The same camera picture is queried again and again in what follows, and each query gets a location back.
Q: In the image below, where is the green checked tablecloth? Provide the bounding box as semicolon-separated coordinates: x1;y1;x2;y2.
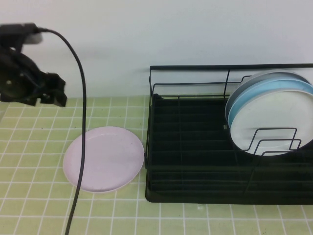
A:
0;95;313;235

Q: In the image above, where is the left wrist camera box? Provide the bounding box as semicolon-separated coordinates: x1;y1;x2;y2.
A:
0;23;44;46

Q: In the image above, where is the pink round plate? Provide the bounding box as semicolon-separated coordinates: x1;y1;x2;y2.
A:
62;126;145;194

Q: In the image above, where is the black wire dish rack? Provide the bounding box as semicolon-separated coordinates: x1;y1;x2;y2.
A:
145;94;313;204
144;63;313;195

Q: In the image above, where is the long black camera cable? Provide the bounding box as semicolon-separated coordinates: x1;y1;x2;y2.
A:
36;27;87;235

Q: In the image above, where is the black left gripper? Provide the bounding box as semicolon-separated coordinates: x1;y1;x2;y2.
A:
0;70;68;108

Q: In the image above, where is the grey round plate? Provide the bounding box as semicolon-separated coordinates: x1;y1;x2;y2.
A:
224;69;310;122

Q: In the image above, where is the light blue round plate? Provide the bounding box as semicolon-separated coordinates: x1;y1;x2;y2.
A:
227;77;313;129

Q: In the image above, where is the white round plate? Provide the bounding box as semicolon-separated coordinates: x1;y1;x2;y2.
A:
229;91;313;157

